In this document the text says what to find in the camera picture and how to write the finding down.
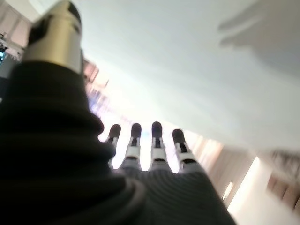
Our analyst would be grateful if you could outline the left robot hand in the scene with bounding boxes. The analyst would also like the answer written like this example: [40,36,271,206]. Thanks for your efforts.
[0,0,237,225]

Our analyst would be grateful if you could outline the white duvet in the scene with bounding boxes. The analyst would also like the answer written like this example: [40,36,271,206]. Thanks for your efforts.
[78,0,300,152]

